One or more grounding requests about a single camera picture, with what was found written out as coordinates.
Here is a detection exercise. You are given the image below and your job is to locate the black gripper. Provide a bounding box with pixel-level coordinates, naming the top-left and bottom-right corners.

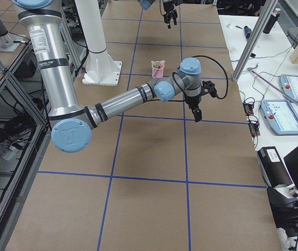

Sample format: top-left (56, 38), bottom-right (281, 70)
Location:
top-left (185, 94), bottom-right (202, 122)
top-left (163, 0), bottom-right (178, 29)

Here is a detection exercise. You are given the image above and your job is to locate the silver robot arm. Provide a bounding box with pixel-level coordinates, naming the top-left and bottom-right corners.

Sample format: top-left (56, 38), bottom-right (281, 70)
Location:
top-left (0, 1), bottom-right (107, 60)
top-left (14, 1), bottom-right (205, 153)

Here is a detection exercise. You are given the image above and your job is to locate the near blue teach pendant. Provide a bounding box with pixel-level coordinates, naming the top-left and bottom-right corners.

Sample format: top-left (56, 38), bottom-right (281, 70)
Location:
top-left (260, 99), bottom-right (298, 135)

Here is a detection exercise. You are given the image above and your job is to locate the black cardboard box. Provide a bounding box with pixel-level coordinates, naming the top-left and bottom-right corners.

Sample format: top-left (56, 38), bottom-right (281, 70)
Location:
top-left (257, 146), bottom-right (293, 188)

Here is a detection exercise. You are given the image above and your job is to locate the black water bottle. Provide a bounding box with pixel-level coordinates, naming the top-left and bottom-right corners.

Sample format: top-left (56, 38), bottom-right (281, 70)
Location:
top-left (263, 8), bottom-right (281, 34)

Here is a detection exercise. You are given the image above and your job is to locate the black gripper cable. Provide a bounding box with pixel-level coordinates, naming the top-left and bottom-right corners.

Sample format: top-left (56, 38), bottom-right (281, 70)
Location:
top-left (171, 55), bottom-right (229, 102)

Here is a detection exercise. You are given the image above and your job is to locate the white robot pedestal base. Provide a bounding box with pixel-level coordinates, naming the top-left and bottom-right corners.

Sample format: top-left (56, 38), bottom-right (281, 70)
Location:
top-left (75, 0), bottom-right (122, 86)

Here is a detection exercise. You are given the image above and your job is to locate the aluminium frame post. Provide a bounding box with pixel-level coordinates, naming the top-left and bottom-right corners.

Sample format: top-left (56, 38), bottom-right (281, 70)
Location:
top-left (231, 0), bottom-right (278, 82)

